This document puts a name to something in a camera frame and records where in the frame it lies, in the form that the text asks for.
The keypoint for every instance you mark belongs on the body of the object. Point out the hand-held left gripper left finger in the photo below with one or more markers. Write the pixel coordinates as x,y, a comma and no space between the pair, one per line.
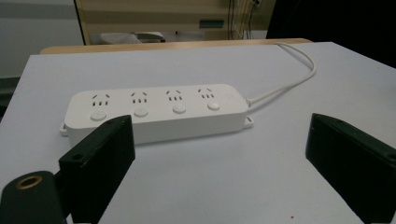
96,168

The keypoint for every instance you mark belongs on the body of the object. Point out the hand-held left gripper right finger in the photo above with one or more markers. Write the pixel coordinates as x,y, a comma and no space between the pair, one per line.
351,161

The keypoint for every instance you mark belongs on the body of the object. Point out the white power strip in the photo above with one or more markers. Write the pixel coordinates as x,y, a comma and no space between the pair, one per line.
162,112

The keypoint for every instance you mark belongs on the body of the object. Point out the grey chair seat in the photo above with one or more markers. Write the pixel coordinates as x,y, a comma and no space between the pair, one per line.
130,37

